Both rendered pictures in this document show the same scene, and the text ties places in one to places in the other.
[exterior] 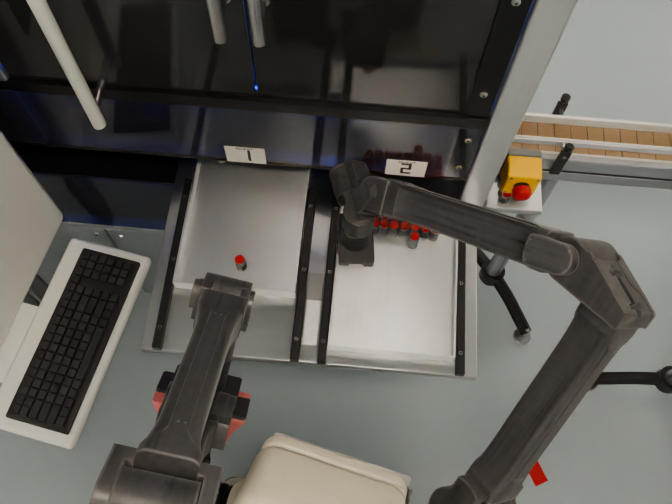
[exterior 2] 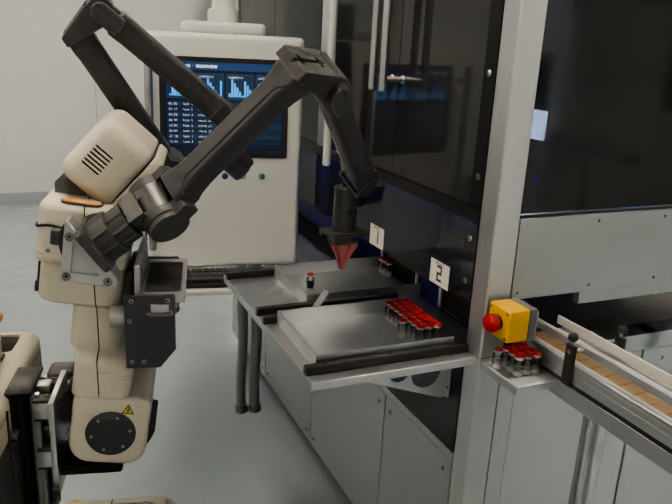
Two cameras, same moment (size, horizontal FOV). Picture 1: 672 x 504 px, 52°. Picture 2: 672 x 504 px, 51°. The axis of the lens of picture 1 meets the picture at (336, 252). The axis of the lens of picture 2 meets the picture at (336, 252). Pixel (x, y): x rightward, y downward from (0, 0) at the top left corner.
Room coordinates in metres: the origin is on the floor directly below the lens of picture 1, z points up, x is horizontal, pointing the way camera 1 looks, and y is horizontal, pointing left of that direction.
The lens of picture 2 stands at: (-0.19, -1.47, 1.55)
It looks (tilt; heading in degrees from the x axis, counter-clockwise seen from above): 17 degrees down; 64
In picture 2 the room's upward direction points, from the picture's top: 3 degrees clockwise
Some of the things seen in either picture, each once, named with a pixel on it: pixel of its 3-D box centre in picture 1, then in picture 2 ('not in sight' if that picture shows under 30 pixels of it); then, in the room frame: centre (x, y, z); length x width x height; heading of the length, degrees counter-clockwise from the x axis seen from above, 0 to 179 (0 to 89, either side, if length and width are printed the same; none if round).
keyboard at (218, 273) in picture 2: (75, 335); (220, 276); (0.42, 0.56, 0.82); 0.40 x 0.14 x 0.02; 167
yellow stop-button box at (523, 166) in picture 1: (520, 172); (511, 320); (0.78, -0.39, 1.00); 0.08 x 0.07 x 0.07; 178
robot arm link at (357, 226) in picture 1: (357, 214); (347, 196); (0.55, -0.03, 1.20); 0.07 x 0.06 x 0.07; 17
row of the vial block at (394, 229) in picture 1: (398, 229); (404, 321); (0.67, -0.14, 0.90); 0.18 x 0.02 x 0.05; 87
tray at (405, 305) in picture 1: (395, 276); (362, 329); (0.56, -0.13, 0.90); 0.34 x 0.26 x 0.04; 177
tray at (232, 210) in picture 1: (245, 218); (345, 279); (0.68, 0.20, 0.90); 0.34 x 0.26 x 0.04; 178
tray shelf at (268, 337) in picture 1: (318, 258); (347, 312); (0.60, 0.04, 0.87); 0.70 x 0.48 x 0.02; 88
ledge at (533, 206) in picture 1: (512, 184); (523, 373); (0.82, -0.41, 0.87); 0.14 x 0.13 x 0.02; 178
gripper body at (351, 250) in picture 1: (356, 233); (344, 222); (0.54, -0.04, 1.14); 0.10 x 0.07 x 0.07; 4
